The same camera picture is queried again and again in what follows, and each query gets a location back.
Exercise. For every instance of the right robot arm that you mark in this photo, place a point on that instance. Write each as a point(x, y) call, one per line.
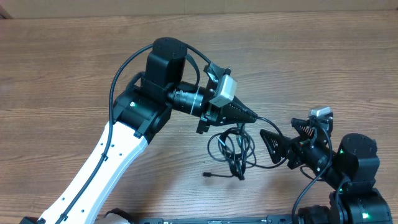
point(350, 170)

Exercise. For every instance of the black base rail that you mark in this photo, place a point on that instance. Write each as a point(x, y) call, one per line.
point(269, 219)

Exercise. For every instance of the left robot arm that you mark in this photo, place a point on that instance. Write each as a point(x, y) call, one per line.
point(137, 115)

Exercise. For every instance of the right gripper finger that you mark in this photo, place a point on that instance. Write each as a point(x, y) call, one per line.
point(277, 146)
point(304, 128)

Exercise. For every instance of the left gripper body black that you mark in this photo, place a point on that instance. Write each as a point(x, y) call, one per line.
point(208, 117)

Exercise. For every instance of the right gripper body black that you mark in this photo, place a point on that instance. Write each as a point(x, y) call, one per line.
point(316, 159)

